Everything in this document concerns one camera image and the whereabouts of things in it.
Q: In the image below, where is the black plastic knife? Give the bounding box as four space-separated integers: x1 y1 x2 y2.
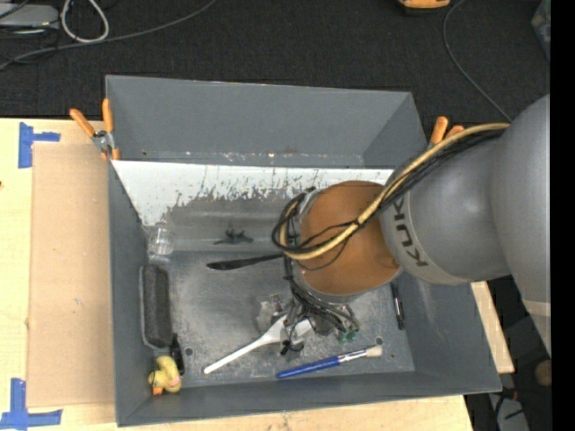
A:
206 252 285 272

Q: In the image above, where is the black cylinder on white bracket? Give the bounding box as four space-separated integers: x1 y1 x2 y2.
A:
279 316 314 357

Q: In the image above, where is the black sponge in grey holder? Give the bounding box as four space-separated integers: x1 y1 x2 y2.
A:
138 264 175 350

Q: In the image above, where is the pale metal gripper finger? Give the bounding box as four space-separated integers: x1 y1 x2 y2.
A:
256 308 288 334
268 295 294 317

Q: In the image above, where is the black pen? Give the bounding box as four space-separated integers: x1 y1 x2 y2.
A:
389 282 406 331

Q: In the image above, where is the white plastic fork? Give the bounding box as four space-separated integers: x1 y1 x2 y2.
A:
202 314 289 375

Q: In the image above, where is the blue handled paintbrush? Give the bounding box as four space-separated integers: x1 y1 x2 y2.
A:
275 344 385 380

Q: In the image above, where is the brown cardboard board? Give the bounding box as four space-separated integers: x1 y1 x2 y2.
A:
24 141 119 409

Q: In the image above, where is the yellow rubber duck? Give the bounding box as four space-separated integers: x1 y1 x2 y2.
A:
146 354 183 396

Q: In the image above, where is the clear plastic cup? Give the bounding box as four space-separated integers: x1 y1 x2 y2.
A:
146 226 176 258

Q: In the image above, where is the small dark toy plane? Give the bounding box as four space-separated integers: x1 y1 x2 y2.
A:
213 225 255 247

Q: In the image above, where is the grey metal bin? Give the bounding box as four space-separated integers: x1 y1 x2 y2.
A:
103 74 503 428

